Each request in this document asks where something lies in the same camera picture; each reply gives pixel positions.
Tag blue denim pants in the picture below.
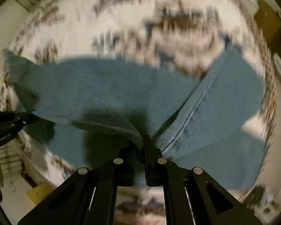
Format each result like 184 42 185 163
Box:
4 46 266 190

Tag yellow paper envelope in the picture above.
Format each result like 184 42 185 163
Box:
26 183 54 206

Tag white round wall clock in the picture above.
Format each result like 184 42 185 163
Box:
273 52 281 77

